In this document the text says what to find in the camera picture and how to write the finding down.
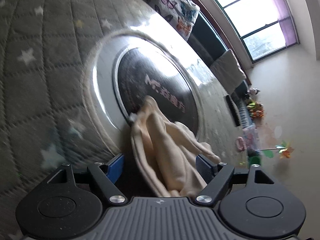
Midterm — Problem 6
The beige cloth garment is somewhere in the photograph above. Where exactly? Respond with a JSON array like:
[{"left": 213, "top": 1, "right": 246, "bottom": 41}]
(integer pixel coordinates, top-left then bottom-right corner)
[{"left": 131, "top": 96, "right": 221, "bottom": 198}]

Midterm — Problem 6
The green plastic bucket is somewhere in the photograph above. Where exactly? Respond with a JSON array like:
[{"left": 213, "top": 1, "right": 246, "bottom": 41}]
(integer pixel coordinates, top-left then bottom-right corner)
[{"left": 248, "top": 155, "right": 261, "bottom": 166}]

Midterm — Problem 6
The pink hair scrunchie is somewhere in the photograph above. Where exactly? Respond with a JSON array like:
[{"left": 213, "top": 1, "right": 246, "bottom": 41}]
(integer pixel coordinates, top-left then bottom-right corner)
[{"left": 235, "top": 137, "right": 247, "bottom": 152}]

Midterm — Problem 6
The clear plastic storage box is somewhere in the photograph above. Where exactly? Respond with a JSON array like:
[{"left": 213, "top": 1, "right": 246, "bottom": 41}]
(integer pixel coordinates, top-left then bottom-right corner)
[{"left": 242, "top": 124, "right": 260, "bottom": 151}]

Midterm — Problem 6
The black remote control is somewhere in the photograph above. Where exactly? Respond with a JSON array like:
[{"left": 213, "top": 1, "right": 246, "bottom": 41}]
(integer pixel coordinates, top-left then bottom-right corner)
[{"left": 225, "top": 95, "right": 241, "bottom": 127}]

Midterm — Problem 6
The colourful paper pinwheel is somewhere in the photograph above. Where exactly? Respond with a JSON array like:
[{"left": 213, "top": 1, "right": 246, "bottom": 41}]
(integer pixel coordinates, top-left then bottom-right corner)
[{"left": 259, "top": 141, "right": 294, "bottom": 159}]

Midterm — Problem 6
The orange yellow plush toy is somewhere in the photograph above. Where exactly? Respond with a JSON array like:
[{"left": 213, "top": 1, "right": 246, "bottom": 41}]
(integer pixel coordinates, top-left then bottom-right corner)
[{"left": 247, "top": 101, "right": 264, "bottom": 118}]

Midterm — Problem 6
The white plush toy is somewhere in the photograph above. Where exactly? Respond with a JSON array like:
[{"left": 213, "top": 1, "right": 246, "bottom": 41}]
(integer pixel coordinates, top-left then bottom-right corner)
[{"left": 247, "top": 88, "right": 260, "bottom": 98}]

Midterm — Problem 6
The round induction cooktop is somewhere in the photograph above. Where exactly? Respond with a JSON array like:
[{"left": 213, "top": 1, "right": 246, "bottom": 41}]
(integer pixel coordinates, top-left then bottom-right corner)
[{"left": 82, "top": 30, "right": 204, "bottom": 153}]

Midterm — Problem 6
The grey plain pillow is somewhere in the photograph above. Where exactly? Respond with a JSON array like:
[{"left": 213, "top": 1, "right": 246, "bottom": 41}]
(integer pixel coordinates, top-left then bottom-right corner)
[{"left": 209, "top": 49, "right": 246, "bottom": 94}]

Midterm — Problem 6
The grey quilted star tablecloth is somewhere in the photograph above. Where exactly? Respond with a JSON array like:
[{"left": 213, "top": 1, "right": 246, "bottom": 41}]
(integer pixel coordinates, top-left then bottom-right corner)
[{"left": 1, "top": 0, "right": 246, "bottom": 239}]

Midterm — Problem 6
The butterfly print pillow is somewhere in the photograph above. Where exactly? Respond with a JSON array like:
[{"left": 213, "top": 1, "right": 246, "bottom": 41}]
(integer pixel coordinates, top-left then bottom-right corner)
[{"left": 147, "top": 0, "right": 200, "bottom": 41}]

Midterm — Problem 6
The window with green frame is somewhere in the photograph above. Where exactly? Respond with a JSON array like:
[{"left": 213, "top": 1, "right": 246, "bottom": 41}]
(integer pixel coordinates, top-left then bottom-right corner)
[{"left": 214, "top": 0, "right": 298, "bottom": 62}]

